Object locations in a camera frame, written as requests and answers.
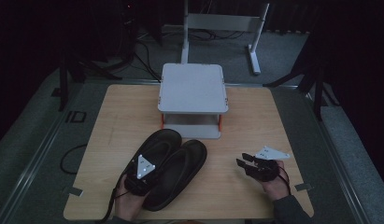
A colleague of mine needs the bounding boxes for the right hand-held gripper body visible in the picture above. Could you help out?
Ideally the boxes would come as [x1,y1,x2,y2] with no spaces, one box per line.
[249,146,291,183]

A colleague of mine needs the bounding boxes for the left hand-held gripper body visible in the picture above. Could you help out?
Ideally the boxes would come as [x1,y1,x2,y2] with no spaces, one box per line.
[123,154,158,197]

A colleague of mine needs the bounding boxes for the black slipper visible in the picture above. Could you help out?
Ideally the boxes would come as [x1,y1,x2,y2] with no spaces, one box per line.
[142,139,208,213]
[125,128,183,188]

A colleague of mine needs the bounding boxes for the person's right hand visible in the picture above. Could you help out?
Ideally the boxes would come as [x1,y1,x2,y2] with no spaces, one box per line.
[260,160,291,202]

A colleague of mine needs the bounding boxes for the grey tape piece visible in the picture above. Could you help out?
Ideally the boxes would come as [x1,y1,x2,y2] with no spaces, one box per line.
[294,182,314,192]
[67,186,85,198]

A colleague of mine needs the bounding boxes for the grey shoe rack orange posts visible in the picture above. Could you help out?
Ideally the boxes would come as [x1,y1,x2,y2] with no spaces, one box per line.
[157,63,230,140]

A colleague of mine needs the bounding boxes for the white metal stand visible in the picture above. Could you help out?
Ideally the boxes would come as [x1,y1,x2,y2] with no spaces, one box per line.
[180,0,271,77]

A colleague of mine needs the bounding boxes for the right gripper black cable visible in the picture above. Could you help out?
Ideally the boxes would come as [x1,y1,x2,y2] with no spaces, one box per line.
[276,165,292,196]

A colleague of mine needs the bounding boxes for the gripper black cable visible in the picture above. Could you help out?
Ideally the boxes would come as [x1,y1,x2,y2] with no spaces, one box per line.
[99,172,132,224]
[276,165,292,196]

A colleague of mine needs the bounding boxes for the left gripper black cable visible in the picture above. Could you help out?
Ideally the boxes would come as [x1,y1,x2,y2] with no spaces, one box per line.
[99,172,132,224]

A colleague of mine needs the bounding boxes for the black floor cable loop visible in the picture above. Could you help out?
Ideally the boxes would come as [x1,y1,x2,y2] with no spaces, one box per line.
[60,143,89,175]

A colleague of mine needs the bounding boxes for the bundle of black cables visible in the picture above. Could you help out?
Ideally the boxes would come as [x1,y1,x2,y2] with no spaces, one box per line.
[130,29,164,82]

